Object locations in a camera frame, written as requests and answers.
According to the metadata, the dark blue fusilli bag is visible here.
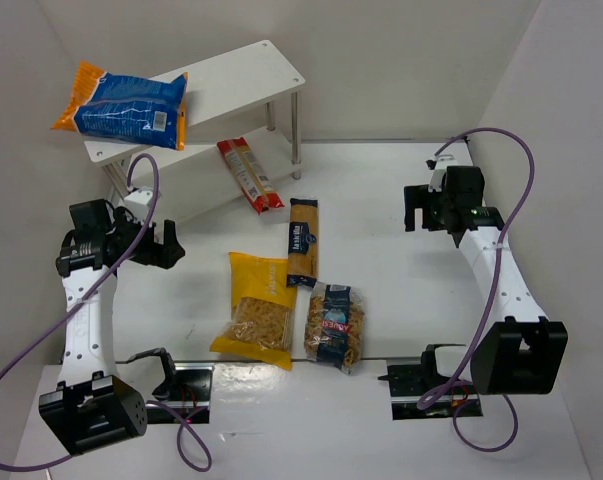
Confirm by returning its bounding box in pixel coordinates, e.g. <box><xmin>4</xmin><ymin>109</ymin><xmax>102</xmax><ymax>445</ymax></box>
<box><xmin>304</xmin><ymin>282</ymin><xmax>365</xmax><ymax>375</ymax></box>

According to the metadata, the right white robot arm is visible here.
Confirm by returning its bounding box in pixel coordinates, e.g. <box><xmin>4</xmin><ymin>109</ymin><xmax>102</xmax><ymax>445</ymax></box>
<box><xmin>404</xmin><ymin>159</ymin><xmax>568</xmax><ymax>395</ymax></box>

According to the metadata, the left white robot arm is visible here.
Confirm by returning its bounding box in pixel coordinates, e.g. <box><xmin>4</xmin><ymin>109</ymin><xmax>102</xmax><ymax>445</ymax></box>
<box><xmin>39</xmin><ymin>199</ymin><xmax>185</xmax><ymax>456</ymax></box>

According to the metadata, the yellow pasta time bag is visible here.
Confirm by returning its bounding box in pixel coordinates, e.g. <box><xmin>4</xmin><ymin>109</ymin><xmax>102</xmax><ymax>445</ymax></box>
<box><xmin>210</xmin><ymin>252</ymin><xmax>297</xmax><ymax>371</ymax></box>

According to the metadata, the blue orange pasta bag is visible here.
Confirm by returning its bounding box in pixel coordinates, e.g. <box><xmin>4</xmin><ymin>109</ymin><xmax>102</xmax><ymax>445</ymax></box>
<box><xmin>52</xmin><ymin>61</ymin><xmax>188</xmax><ymax>151</ymax></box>

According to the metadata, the white two-tier shelf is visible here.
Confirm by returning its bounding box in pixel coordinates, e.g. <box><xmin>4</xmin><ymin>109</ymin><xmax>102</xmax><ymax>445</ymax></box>
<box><xmin>83</xmin><ymin>39</ymin><xmax>306</xmax><ymax>226</ymax></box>

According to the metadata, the red spaghetti pack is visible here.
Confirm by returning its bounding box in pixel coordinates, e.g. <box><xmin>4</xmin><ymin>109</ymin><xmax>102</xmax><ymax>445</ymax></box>
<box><xmin>217</xmin><ymin>137</ymin><xmax>284</xmax><ymax>214</ymax></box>

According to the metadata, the la sicilia spaghetti pack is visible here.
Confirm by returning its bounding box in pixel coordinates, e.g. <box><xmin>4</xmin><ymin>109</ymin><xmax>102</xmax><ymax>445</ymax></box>
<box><xmin>286</xmin><ymin>198</ymin><xmax>319</xmax><ymax>288</ymax></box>

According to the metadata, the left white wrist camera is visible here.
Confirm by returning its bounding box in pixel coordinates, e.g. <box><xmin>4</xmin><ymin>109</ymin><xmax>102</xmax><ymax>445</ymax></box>
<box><xmin>121</xmin><ymin>187</ymin><xmax>161</xmax><ymax>223</ymax></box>

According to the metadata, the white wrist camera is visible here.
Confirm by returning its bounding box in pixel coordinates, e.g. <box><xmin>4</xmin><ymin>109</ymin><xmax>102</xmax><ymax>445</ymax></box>
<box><xmin>426</xmin><ymin>154</ymin><xmax>457</xmax><ymax>192</ymax></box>
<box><xmin>121</xmin><ymin>187</ymin><xmax>161</xmax><ymax>223</ymax></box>

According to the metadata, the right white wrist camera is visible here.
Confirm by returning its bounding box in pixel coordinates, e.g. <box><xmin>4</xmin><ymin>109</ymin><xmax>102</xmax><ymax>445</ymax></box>
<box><xmin>426</xmin><ymin>154</ymin><xmax>457</xmax><ymax>192</ymax></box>

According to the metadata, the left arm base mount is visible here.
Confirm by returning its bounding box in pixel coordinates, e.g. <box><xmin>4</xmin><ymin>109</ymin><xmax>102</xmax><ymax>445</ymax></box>
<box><xmin>124</xmin><ymin>347</ymin><xmax>214</xmax><ymax>424</ymax></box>

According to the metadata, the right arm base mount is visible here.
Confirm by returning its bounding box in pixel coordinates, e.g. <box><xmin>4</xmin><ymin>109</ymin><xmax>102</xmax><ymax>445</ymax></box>
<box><xmin>378</xmin><ymin>344</ymin><xmax>483</xmax><ymax>421</ymax></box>

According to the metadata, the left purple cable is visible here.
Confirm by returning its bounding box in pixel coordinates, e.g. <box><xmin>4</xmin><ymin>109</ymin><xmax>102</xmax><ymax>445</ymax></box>
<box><xmin>0</xmin><ymin>153</ymin><xmax>214</xmax><ymax>473</ymax></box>

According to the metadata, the purple cable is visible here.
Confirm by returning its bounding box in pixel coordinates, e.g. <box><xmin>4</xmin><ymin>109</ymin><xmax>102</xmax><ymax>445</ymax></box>
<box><xmin>416</xmin><ymin>127</ymin><xmax>537</xmax><ymax>453</ymax></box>
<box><xmin>0</xmin><ymin>153</ymin><xmax>214</xmax><ymax>473</ymax></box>

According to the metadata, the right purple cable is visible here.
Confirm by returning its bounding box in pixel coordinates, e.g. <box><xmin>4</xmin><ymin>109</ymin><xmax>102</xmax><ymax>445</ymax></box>
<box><xmin>416</xmin><ymin>127</ymin><xmax>537</xmax><ymax>453</ymax></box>

